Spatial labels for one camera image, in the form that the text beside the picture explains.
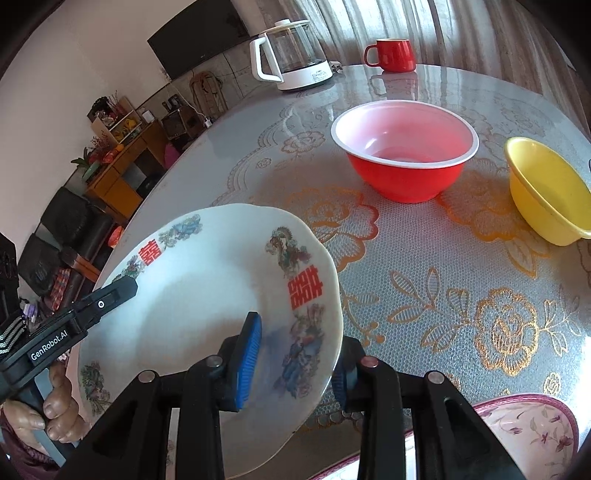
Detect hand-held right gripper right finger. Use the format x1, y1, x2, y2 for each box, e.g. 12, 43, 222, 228
331, 337, 527, 480

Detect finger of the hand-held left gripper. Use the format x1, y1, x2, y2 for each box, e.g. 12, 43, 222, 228
71, 276, 139, 330

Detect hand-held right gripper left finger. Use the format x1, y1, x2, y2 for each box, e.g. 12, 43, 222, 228
76, 311, 264, 480

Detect white patterned plate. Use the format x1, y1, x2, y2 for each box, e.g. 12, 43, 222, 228
76, 203, 345, 469

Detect yellow bowl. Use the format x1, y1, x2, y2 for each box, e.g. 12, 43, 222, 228
503, 136, 591, 247

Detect person's left forearm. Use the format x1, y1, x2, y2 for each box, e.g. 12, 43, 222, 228
0, 408, 51, 472

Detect person's left hand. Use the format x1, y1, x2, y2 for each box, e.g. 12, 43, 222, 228
41, 360, 86, 446

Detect black sofa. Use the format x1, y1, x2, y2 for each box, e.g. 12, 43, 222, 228
16, 187, 116, 301

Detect lace floral tablecloth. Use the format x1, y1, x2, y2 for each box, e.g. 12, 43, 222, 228
108, 62, 591, 480

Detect wooden cabinet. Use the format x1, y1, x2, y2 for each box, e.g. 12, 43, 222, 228
71, 97, 167, 222

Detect red bowl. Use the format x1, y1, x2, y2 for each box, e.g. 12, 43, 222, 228
331, 99, 480, 204

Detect white glass electric kettle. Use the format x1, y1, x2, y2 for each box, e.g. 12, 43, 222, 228
249, 19, 334, 92

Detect red mug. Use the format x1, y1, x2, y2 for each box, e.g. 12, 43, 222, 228
364, 38, 415, 73

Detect sheer curtain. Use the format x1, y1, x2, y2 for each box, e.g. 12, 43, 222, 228
231, 0, 578, 84

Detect black wall television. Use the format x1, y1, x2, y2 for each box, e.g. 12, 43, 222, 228
147, 0, 252, 80

